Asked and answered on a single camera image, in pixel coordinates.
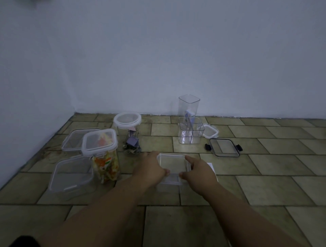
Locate person's right hand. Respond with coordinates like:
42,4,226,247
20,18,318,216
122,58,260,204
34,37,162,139
179,155,220,196

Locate person's left hand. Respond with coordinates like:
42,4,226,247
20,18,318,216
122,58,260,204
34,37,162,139
132,150,170,188

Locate medium clear container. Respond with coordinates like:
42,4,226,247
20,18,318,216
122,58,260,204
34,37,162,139
156,152,192,186

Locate black-rimmed clear lid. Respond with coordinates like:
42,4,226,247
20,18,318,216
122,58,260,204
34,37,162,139
204,138,243,158

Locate round clear jar with clips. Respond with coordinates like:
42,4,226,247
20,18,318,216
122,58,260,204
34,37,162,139
116,122,142,155

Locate small square clear container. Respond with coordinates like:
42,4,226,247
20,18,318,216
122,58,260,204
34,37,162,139
178,116,206,145

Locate large clear container two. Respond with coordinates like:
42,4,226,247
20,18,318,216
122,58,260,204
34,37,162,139
48,155,95,193

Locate large clear container one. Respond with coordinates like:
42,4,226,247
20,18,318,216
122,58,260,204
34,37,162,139
61,128,101,152

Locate person's right forearm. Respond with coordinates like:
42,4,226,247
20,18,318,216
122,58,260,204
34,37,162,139
201,180,311,247

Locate person's left forearm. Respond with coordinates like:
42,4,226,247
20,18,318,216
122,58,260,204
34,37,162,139
38,175,153,247

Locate white box with blue print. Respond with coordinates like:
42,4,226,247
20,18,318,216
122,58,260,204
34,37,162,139
206,163,219,183

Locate pile of black binder clips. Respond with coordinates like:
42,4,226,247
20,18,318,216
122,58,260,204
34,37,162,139
122,144,142,155

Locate black sleeve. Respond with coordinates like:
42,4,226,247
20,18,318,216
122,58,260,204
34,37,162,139
10,235,39,247

